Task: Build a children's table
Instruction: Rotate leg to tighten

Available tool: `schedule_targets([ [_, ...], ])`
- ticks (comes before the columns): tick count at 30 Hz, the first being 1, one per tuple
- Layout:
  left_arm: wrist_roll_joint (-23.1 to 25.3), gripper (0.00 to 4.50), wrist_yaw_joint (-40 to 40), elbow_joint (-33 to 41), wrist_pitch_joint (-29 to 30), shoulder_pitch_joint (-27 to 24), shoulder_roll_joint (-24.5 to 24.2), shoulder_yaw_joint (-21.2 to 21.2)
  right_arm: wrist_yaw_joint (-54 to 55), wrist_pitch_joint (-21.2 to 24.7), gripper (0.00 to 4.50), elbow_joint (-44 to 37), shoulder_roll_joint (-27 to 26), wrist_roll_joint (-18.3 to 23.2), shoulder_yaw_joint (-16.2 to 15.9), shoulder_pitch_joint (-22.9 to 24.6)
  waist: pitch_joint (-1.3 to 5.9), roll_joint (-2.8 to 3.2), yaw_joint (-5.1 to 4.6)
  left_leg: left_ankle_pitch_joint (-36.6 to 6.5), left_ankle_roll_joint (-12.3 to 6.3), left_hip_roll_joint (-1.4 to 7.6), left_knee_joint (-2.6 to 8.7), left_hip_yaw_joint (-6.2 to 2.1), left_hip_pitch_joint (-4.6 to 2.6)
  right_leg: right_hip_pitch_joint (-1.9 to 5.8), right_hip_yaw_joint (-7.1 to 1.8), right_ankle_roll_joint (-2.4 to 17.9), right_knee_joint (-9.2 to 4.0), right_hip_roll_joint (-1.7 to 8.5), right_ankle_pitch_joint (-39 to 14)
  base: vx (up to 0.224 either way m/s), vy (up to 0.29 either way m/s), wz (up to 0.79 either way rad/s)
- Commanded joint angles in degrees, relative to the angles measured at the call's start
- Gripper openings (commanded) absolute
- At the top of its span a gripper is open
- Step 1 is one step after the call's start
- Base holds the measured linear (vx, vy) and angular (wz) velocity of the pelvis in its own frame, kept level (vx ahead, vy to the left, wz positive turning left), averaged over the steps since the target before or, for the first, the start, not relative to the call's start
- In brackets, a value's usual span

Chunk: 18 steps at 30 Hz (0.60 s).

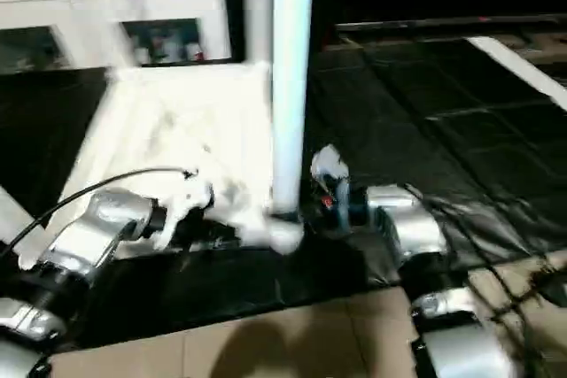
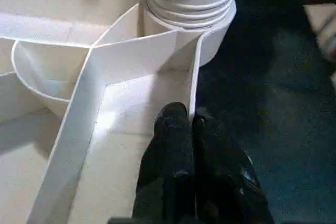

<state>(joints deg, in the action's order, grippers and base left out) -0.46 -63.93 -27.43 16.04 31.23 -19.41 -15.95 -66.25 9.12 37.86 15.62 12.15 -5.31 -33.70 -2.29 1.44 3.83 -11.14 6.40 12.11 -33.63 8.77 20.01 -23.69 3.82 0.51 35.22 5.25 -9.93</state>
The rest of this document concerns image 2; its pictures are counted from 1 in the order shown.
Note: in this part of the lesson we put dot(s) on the black work mat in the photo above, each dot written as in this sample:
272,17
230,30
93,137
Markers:
273,103

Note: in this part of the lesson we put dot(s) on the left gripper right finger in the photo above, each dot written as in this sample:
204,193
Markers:
226,182

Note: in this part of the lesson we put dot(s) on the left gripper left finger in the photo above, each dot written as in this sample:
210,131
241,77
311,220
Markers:
169,166

